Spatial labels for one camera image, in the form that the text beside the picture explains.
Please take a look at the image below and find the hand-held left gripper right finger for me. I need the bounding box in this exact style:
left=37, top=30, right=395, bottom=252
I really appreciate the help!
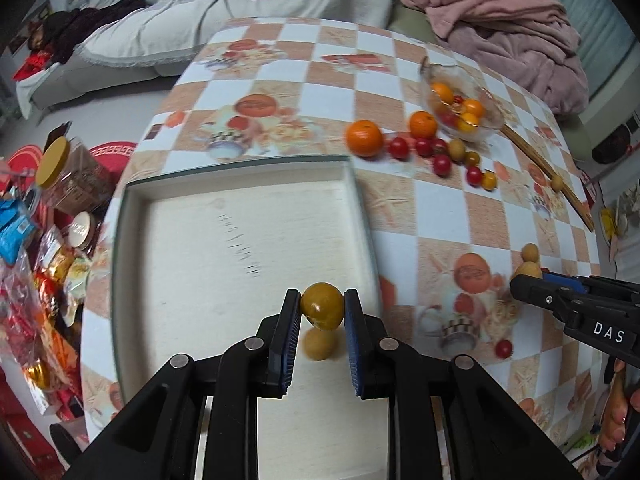
left=342, top=287, right=583, bottom=480

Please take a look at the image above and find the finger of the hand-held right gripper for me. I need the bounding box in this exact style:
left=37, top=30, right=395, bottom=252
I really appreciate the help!
left=541, top=271, right=603, bottom=295
left=509, top=275, right=593, bottom=322

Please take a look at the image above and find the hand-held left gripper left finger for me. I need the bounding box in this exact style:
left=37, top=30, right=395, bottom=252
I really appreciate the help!
left=65, top=287, right=303, bottom=480

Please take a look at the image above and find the yellow-brown round fruit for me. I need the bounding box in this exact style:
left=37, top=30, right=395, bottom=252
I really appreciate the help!
left=300, top=282, right=346, bottom=331

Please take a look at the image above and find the white wooden tray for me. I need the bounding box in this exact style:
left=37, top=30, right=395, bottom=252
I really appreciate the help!
left=111, top=156, right=396, bottom=461

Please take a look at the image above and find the person's foot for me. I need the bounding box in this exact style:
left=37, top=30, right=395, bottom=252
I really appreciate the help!
left=597, top=372, right=640, bottom=453

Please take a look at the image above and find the bamboo stick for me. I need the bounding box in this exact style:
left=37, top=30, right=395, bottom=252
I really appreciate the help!
left=499, top=122, right=597, bottom=232

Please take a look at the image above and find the clear glass bowl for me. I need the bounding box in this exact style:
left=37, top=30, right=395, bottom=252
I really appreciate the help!
left=419, top=62, right=506, bottom=140

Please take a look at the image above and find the small orange mandarin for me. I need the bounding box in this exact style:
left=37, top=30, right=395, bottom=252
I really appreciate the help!
left=409, top=111, right=440, bottom=140

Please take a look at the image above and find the large orange mandarin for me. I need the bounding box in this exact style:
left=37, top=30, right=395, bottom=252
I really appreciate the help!
left=346, top=119, right=385, bottom=158

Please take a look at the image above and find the white lid jar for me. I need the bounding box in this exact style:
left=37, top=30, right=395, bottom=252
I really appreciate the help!
left=64, top=210, right=103, bottom=256

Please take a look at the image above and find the pile of snack packets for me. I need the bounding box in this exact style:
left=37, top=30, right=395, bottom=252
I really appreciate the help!
left=0, top=230, right=96, bottom=423

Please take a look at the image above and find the red round mat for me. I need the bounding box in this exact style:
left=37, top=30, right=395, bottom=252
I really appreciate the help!
left=89, top=141, right=138, bottom=196

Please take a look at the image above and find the pink blanket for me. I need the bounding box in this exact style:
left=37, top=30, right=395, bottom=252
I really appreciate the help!
left=397, top=0, right=591, bottom=116

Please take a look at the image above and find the checkered printed tablecloth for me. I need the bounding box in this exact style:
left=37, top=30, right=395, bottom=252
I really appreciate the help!
left=80, top=17, right=603, bottom=461

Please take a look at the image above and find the yellow lid jar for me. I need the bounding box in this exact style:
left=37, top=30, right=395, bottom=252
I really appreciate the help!
left=35, top=137, right=112, bottom=216

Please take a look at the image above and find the blue snack packet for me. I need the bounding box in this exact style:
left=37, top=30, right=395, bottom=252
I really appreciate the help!
left=0, top=197, right=38, bottom=267

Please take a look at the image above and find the white sofa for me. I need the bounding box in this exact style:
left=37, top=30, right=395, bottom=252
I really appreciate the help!
left=16, top=0, right=393, bottom=121

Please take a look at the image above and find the dark brown garment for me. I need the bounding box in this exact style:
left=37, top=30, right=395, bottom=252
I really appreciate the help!
left=27, top=0, right=147, bottom=65

